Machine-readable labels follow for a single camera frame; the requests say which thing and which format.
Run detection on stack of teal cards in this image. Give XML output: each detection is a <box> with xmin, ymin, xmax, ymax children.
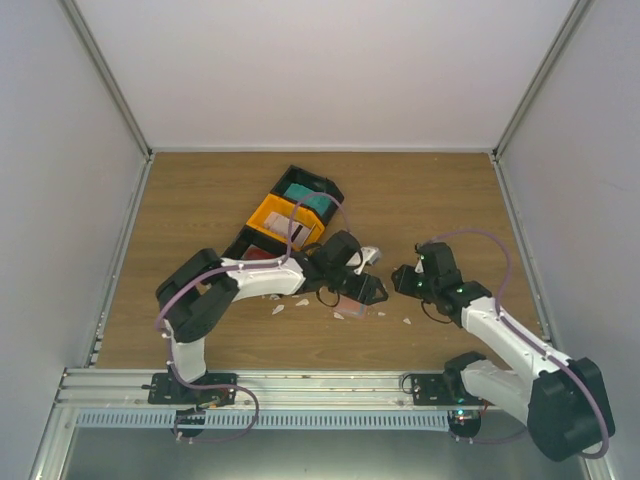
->
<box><xmin>284</xmin><ymin>183</ymin><xmax>337</xmax><ymax>214</ymax></box>

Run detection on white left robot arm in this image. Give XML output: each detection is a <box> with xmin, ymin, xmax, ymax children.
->
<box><xmin>156</xmin><ymin>230</ymin><xmax>388</xmax><ymax>404</ymax></box>

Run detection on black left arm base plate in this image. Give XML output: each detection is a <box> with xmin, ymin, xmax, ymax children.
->
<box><xmin>141</xmin><ymin>371</ymin><xmax>238</xmax><ymax>407</ymax></box>

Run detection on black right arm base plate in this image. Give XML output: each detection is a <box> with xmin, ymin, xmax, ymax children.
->
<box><xmin>399</xmin><ymin>372</ymin><xmax>495</xmax><ymax>410</ymax></box>

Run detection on black bin with red cards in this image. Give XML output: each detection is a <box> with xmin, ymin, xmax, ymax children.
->
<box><xmin>223</xmin><ymin>226</ymin><xmax>287</xmax><ymax>260</ymax></box>

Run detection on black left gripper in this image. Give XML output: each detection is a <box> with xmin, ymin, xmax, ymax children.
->
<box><xmin>327</xmin><ymin>267</ymin><xmax>389</xmax><ymax>307</ymax></box>

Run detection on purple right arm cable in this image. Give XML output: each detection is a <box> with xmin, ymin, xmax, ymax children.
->
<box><xmin>414</xmin><ymin>228</ymin><xmax>614</xmax><ymax>459</ymax></box>

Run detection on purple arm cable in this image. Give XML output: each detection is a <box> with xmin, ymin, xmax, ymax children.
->
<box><xmin>157</xmin><ymin>191</ymin><xmax>354</xmax><ymax>339</ymax></box>
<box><xmin>414</xmin><ymin>228</ymin><xmax>614</xmax><ymax>459</ymax></box>

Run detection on black bin with teal cards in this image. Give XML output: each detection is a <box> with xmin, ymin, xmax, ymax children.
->
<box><xmin>271</xmin><ymin>165</ymin><xmax>344</xmax><ymax>225</ymax></box>

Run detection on yellow bin with white cards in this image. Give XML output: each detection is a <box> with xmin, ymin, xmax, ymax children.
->
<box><xmin>246</xmin><ymin>194</ymin><xmax>326</xmax><ymax>250</ymax></box>

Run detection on stack of white cards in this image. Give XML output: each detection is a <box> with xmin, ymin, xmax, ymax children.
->
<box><xmin>263</xmin><ymin>212</ymin><xmax>313</xmax><ymax>247</ymax></box>

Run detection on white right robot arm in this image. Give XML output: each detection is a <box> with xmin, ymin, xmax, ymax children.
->
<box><xmin>391</xmin><ymin>242</ymin><xmax>615</xmax><ymax>461</ymax></box>

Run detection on stack of red-white cards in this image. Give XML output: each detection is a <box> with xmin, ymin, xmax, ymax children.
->
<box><xmin>242</xmin><ymin>245</ymin><xmax>278</xmax><ymax>260</ymax></box>

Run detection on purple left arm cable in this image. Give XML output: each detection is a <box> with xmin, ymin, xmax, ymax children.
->
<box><xmin>157</xmin><ymin>191</ymin><xmax>354</xmax><ymax>339</ymax></box>

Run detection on grey slotted cable duct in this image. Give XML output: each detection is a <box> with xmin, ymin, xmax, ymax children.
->
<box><xmin>76</xmin><ymin>408</ymin><xmax>449</xmax><ymax>432</ymax></box>

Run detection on aluminium front rail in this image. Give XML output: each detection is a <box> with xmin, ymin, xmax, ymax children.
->
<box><xmin>55</xmin><ymin>369</ymin><xmax>415</xmax><ymax>410</ymax></box>

